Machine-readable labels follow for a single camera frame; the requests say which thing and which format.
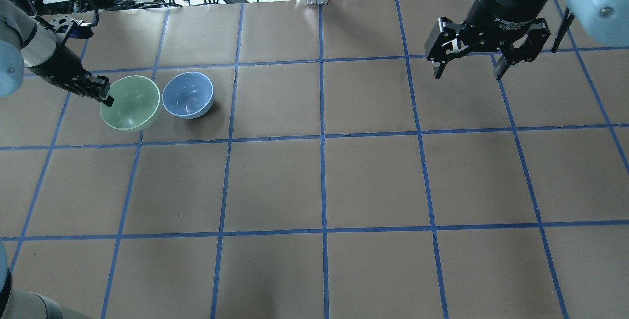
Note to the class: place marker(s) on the blue bowl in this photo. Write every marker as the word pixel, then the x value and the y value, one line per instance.
pixel 188 95

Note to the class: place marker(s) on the green bowl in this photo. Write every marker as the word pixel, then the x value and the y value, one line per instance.
pixel 137 104

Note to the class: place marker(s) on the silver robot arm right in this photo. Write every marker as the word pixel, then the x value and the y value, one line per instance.
pixel 605 21

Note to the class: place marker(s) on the brown paper table mat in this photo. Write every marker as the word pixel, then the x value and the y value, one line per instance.
pixel 333 177

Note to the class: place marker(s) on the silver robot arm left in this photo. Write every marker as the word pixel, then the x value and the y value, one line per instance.
pixel 29 42

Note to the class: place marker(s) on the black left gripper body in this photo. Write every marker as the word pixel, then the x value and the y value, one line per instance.
pixel 60 70

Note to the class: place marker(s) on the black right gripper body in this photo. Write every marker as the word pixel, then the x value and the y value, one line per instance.
pixel 494 14

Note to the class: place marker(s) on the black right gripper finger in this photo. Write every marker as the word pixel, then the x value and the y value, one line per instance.
pixel 439 65
pixel 503 64

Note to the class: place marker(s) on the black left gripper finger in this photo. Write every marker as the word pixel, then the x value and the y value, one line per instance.
pixel 105 100

